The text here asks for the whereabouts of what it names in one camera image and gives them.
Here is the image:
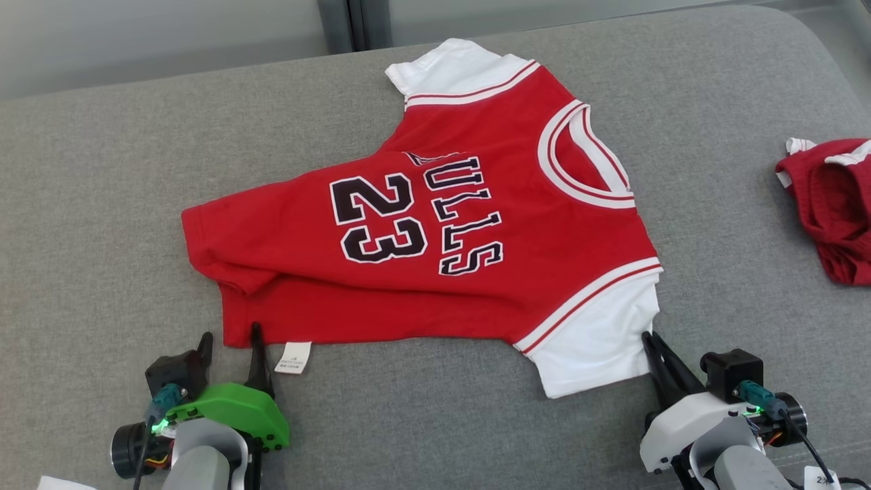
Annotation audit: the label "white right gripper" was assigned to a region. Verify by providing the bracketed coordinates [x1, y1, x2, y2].
[640, 331, 809, 474]

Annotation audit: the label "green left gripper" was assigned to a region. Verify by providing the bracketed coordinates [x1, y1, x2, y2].
[111, 322, 291, 479]

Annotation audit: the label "red basketball jersey white sleeves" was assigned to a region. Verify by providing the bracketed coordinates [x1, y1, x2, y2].
[181, 37, 665, 399]

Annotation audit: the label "red shorts white stripe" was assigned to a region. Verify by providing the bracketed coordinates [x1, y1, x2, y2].
[775, 137, 871, 287]

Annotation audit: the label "grey fabric sofa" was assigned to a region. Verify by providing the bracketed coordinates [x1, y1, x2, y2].
[0, 5, 871, 490]

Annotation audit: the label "black left cable teal connector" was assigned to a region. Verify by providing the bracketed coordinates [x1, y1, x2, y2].
[131, 382, 186, 490]

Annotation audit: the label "white printed cable tag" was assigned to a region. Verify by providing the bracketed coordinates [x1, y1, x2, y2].
[804, 465, 842, 490]

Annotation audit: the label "grey metal partition post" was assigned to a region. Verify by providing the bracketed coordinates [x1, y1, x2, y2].
[316, 0, 355, 55]
[348, 0, 393, 52]

